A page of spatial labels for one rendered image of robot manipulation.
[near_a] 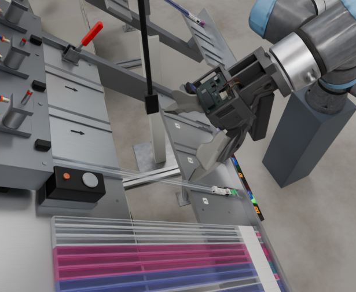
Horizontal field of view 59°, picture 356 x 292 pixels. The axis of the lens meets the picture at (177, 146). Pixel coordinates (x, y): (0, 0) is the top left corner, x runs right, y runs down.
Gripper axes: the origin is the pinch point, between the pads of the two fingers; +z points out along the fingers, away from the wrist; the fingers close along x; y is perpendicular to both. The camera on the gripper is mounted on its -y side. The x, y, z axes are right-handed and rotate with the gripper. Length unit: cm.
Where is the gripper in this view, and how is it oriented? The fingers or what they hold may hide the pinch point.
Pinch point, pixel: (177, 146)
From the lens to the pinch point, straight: 53.8
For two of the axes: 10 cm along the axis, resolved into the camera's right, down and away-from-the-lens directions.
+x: 2.8, 8.0, -5.3
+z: -8.0, 5.0, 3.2
